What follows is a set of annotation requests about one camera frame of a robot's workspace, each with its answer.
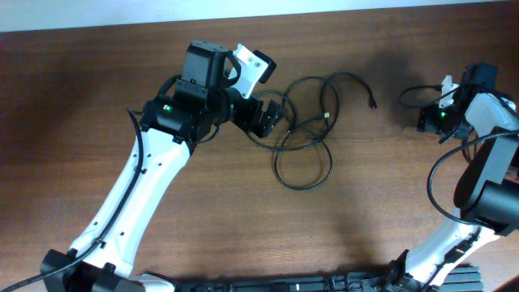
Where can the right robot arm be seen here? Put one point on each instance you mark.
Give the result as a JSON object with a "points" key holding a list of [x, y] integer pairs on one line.
{"points": [[486, 201]]}

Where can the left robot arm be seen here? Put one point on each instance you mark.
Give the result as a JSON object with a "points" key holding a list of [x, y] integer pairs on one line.
{"points": [[215, 87]]}

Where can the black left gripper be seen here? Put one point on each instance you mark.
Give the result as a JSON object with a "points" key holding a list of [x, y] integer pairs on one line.
{"points": [[266, 119]]}

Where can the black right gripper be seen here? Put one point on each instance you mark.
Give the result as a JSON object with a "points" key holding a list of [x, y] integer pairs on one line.
{"points": [[426, 118]]}

